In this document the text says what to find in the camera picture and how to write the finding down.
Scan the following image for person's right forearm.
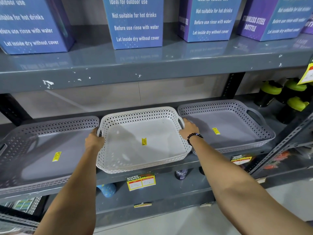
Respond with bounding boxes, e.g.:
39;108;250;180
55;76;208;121
189;136;313;235

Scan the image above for grey perforated plastic basket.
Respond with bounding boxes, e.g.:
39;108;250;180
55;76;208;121
0;116;100;196
178;99;276;154

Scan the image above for grey metal shelf rack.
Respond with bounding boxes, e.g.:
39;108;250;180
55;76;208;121
0;22;313;228

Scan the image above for yellow shelf price label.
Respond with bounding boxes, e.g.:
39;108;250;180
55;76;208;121
126;172;156;192
231;155;253;166

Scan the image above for red packaged items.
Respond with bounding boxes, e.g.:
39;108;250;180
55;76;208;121
263;151;292;171

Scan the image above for person's left forearm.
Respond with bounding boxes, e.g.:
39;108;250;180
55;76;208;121
34;144;104;235

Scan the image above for person's right hand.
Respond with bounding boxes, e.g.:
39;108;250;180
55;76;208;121
179;117;201;141

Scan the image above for blue patterned bottle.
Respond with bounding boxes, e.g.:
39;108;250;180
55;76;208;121
96;183;117;198

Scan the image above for hanging yellow price tag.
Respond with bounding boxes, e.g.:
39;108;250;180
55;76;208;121
297;57;313;85

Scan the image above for blue and purple bottle box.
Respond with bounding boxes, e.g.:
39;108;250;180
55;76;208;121
237;0;313;42
177;0;243;43

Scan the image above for black shaker bottle green lid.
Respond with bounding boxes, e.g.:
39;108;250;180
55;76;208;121
254;80;283;108
276;96;310;125
279;78;308;103

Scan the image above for person's left hand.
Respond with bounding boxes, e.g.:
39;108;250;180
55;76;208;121
85;127;105;151

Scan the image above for white perforated plastic basket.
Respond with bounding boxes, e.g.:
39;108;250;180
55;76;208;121
96;106;193;174

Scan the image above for purple bottle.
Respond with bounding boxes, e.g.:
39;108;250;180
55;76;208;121
174;168;188;180

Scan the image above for black bead bracelet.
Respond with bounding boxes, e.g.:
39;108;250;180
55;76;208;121
187;133;204;146

